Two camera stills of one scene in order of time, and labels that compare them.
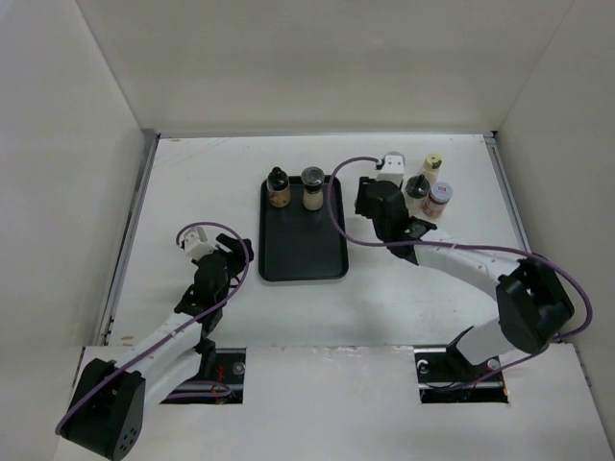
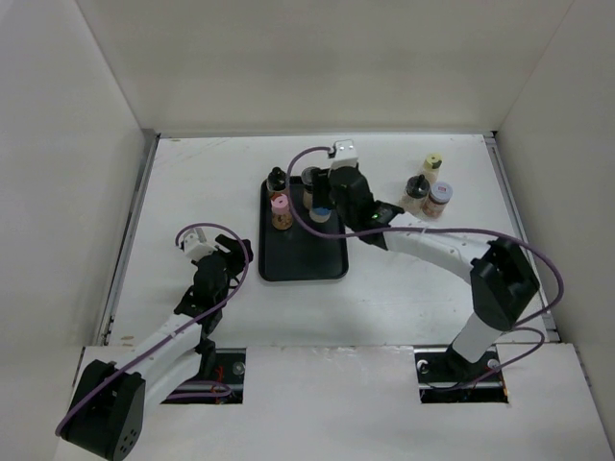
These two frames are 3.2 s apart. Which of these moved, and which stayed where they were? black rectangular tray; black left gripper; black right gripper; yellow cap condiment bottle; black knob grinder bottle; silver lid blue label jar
Moved: black right gripper; silver lid blue label jar
Stayed: yellow cap condiment bottle; black knob grinder bottle; black left gripper; black rectangular tray
